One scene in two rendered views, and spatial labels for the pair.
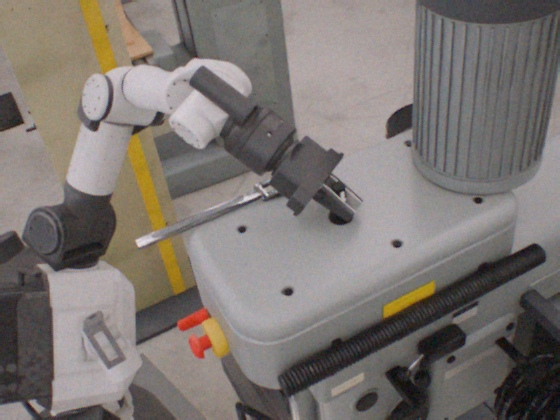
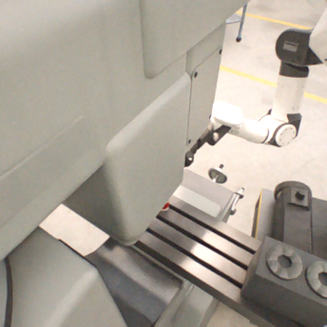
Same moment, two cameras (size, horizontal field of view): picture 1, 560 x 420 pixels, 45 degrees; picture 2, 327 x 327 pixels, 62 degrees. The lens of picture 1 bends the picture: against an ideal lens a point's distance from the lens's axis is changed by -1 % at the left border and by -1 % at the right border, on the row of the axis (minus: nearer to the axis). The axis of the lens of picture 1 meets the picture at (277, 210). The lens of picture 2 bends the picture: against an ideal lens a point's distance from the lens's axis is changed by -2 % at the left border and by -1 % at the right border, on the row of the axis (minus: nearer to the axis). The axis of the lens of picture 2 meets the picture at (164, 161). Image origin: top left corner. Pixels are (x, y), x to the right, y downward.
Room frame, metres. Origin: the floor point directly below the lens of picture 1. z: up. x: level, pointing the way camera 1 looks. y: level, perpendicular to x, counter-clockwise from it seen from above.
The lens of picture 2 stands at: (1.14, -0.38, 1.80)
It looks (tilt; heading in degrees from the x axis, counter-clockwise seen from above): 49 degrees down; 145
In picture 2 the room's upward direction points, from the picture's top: straight up
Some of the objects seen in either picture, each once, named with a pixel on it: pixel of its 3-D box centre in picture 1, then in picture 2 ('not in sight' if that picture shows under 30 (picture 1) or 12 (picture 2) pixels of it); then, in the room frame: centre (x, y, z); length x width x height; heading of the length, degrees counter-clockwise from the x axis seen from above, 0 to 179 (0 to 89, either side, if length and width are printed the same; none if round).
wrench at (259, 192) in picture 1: (211, 213); not in sight; (0.77, 0.10, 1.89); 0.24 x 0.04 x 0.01; 112
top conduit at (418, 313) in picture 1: (418, 314); not in sight; (0.60, -0.18, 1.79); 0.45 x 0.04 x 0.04; 112
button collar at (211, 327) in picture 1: (215, 337); not in sight; (0.64, 0.12, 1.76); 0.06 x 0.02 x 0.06; 22
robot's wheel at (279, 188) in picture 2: not in sight; (292, 194); (0.83, 0.73, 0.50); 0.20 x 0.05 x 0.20; 37
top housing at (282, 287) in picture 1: (351, 249); not in sight; (0.73, -0.11, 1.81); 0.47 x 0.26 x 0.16; 112
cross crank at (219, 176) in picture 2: not in sight; (214, 179); (0.54, 0.37, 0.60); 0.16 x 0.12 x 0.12; 112
